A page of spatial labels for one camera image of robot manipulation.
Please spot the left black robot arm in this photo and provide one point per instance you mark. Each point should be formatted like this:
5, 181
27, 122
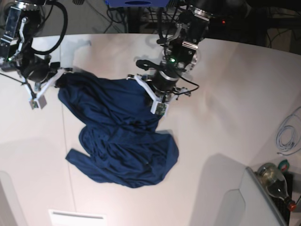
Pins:
180, 49

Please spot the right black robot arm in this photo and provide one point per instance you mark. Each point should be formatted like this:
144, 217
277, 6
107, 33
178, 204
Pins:
23, 22

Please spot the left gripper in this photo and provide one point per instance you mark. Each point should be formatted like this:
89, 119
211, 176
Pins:
163, 82

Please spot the clear plastic bottle red cap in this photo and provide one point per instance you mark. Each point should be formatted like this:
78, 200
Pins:
274, 182

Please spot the blue box with slot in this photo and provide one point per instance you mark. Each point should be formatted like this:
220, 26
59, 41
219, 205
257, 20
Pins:
137, 3

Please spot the dark blue t-shirt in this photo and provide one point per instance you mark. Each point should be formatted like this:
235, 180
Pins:
120, 141

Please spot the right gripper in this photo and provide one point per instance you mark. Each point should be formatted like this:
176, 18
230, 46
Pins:
36, 69

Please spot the green tape roll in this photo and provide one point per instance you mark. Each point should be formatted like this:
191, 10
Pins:
284, 165

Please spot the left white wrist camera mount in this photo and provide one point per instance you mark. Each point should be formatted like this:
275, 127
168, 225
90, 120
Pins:
159, 105

